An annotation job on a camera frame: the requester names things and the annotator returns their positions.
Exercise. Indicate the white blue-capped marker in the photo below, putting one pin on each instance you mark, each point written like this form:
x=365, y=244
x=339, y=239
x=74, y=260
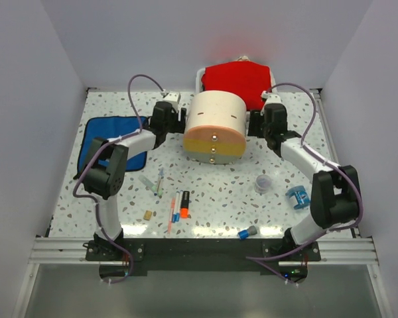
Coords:
x=176, y=210

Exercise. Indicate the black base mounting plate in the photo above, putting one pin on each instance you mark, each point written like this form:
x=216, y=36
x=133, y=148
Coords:
x=179, y=254

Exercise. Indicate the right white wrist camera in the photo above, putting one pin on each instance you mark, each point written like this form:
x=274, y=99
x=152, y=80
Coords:
x=270, y=98

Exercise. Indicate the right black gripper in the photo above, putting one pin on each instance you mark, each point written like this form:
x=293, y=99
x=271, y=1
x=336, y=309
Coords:
x=256, y=116

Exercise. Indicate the beige round drawer organizer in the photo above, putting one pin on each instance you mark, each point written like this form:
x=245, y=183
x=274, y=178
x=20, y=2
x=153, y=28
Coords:
x=215, y=128

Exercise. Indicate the red folded cloth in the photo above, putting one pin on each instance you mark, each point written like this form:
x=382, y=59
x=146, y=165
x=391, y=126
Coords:
x=245, y=79

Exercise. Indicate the clear round pin jar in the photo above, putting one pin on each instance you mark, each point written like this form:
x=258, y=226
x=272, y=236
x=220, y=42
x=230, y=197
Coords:
x=262, y=184

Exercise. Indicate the blue grey glue stick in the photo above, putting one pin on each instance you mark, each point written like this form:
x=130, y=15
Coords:
x=250, y=231

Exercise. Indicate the white plastic basket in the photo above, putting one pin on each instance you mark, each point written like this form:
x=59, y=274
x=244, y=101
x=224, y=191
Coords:
x=198, y=80

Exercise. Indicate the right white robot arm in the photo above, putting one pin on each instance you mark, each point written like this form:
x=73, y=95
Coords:
x=335, y=198

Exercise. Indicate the orange thin pen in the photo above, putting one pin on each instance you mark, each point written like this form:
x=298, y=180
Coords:
x=171, y=212

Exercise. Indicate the black orange highlighter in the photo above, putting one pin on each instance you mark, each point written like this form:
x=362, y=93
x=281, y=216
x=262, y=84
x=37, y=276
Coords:
x=184, y=206

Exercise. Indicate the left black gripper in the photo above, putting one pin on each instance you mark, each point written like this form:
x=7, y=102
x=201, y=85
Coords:
x=180, y=126

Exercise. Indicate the clear green-capped tube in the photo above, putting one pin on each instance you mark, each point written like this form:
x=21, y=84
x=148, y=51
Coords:
x=148, y=183

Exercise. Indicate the small tan eraser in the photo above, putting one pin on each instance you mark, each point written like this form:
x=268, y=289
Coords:
x=148, y=215

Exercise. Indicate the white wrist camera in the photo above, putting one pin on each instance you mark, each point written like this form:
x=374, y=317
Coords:
x=270, y=98
x=173, y=98

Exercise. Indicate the teal-tipped pen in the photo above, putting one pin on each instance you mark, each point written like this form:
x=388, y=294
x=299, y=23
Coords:
x=158, y=186

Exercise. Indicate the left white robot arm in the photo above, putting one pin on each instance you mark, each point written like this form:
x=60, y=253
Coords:
x=104, y=167

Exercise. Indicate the blue microfiber cloth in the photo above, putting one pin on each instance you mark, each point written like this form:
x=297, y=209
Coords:
x=110, y=127

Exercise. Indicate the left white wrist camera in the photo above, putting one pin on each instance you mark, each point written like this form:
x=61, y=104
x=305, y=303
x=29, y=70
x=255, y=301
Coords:
x=173, y=98

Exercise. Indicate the aluminium frame rail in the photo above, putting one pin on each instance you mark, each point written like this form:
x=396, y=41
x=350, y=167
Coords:
x=332, y=251

